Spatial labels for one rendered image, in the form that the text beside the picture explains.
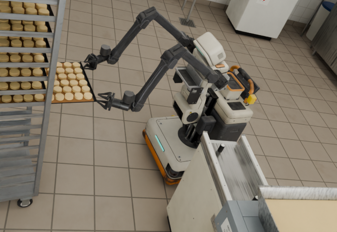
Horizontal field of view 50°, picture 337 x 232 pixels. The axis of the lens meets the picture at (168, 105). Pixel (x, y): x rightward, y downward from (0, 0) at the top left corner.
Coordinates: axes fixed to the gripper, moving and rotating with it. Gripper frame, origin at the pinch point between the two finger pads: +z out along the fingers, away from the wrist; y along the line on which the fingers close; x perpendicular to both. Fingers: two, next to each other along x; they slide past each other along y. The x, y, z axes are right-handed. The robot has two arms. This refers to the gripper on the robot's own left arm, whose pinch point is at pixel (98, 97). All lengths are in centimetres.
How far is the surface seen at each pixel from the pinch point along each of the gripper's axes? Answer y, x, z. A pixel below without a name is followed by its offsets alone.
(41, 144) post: -29.5, 22.1, 24.4
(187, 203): -51, 19, -77
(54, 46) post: 41, 22, 24
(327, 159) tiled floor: -96, -129, -254
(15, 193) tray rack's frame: -80, 26, 37
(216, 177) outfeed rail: -9, 29, -81
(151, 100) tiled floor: -96, -138, -44
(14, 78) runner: 19, 28, 41
